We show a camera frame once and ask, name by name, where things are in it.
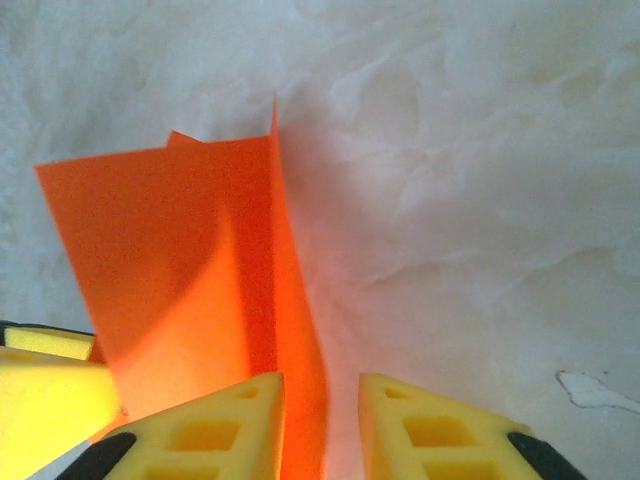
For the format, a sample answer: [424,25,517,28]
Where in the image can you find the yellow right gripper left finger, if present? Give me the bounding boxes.
[62,372,286,480]

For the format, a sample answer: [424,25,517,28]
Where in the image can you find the orange paper sheet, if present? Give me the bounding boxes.
[33,89,331,480]

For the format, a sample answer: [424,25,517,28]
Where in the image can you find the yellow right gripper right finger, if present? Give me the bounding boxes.
[359,372,586,480]

